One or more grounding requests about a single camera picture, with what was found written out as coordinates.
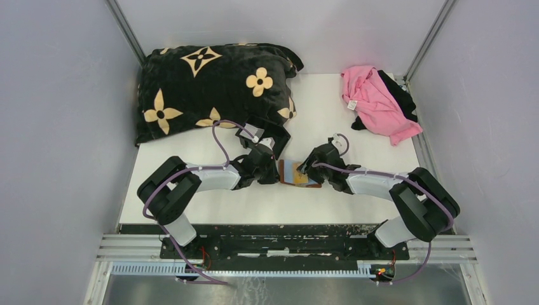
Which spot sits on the black cloth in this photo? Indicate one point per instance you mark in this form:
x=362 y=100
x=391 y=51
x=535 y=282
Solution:
x=383 y=107

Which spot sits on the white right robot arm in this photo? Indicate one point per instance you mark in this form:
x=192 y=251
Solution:
x=425 y=208

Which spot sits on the yellow card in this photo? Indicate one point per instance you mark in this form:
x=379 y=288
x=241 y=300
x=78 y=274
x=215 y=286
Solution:
x=300 y=179

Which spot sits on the pink cloth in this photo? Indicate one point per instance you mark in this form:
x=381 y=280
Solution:
x=349 y=77

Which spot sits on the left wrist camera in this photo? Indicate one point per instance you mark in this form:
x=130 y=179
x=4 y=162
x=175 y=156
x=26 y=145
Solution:
x=263 y=143

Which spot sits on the white slotted cable duct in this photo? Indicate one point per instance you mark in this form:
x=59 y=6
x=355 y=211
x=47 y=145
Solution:
x=181 y=269

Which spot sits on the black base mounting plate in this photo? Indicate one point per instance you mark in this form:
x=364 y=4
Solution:
x=328 y=247

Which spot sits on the brown leather card holder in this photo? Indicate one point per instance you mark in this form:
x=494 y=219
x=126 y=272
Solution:
x=289 y=175

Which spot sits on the black floral plush pillow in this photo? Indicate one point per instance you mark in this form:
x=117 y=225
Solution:
x=191 y=87

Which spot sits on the white card stack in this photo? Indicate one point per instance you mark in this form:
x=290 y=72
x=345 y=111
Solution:
x=253 y=132

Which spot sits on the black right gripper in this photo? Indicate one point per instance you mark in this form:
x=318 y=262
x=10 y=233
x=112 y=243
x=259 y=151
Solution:
x=306 y=166

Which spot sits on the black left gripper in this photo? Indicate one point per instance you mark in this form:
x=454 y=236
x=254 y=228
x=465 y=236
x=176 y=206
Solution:
x=273 y=178

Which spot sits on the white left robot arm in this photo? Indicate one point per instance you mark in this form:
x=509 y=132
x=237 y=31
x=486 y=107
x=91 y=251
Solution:
x=169 y=189

